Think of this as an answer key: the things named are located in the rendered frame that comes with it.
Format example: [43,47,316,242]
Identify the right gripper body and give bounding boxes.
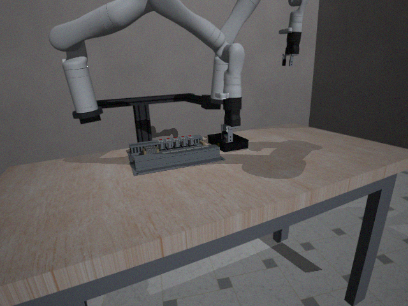
[215,85,242,127]

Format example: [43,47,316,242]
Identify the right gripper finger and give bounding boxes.
[228,126,239,142]
[221,124,227,139]

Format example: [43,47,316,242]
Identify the grey relay with red button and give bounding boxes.
[187,135,194,147]
[165,138,173,150]
[173,137,180,149]
[157,139,165,151]
[180,136,187,147]

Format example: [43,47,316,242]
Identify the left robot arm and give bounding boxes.
[210,0,309,99]

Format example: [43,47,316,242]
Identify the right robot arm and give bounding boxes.
[49,0,245,113]

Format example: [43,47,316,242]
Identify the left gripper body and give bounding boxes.
[279,22,302,54]

